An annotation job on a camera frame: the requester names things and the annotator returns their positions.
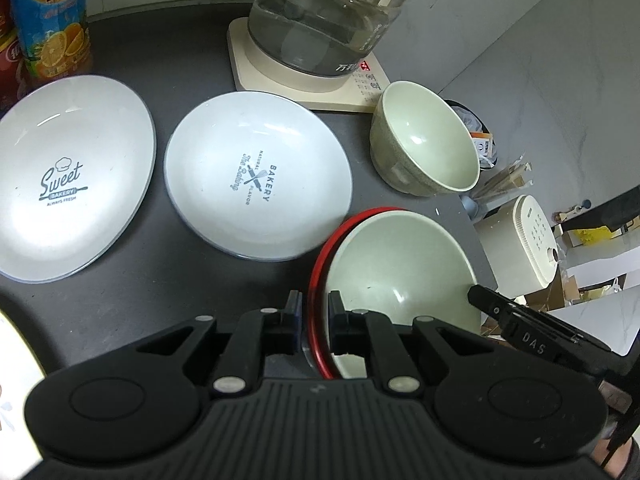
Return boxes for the red rimmed black bowl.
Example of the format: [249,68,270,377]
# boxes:
[306,207,399,379]

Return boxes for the brown pot with bags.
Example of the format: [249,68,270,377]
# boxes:
[445,99,498,170]

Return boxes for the white sweet plate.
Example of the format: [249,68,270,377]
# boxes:
[1,75,156,284]

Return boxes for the white air fryer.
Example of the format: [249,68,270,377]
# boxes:
[475,195,559,298]

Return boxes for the patterned white bowl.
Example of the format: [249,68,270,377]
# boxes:
[370,81,480,197]

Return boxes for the cream kettle base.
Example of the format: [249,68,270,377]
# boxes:
[227,18,390,113]

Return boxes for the orange juice bottle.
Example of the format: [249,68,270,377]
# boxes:
[10,0,92,86]

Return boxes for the red drink can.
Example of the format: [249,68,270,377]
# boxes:
[0,0,29,115]

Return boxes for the glass electric kettle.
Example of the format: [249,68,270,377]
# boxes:
[248,0,407,78]

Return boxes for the white bakery plate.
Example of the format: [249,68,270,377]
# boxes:
[164,91,352,261]

